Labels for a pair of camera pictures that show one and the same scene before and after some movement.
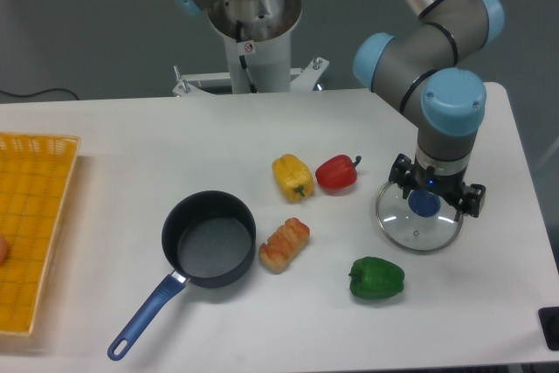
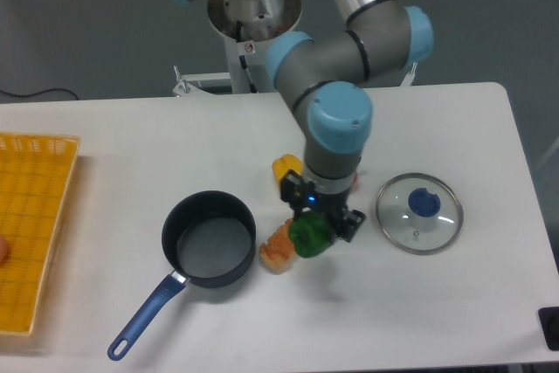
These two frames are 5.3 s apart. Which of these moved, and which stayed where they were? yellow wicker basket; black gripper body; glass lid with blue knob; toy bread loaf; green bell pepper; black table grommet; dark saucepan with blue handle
Moved: black gripper body; green bell pepper
Stayed: yellow wicker basket; dark saucepan with blue handle; black table grommet; toy bread loaf; glass lid with blue knob
